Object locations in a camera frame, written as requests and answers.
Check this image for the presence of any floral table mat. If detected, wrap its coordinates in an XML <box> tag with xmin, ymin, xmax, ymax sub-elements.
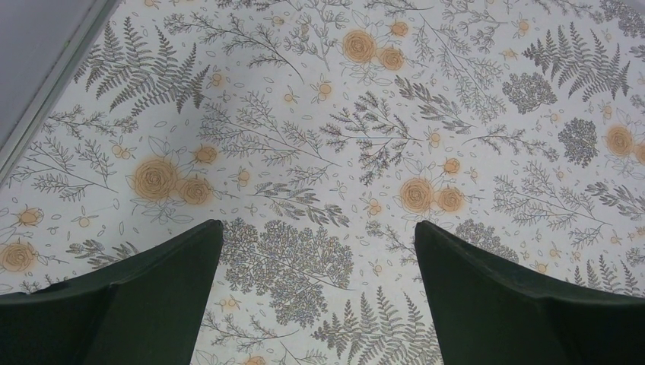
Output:
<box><xmin>1</xmin><ymin>1</ymin><xmax>644</xmax><ymax>364</ymax></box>

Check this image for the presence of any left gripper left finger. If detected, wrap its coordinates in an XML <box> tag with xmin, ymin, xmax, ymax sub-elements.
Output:
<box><xmin>1</xmin><ymin>220</ymin><xmax>224</xmax><ymax>364</ymax></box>

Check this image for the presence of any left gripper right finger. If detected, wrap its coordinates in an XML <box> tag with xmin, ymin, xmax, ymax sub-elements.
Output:
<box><xmin>414</xmin><ymin>221</ymin><xmax>644</xmax><ymax>364</ymax></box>

